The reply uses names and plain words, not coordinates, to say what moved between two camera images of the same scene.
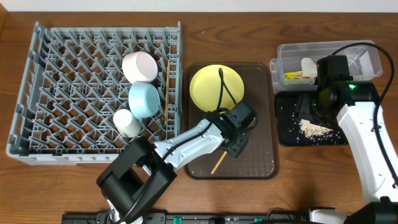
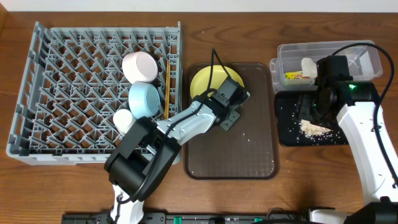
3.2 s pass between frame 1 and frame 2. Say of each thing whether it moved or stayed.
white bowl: stayed
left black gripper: moved
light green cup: stayed
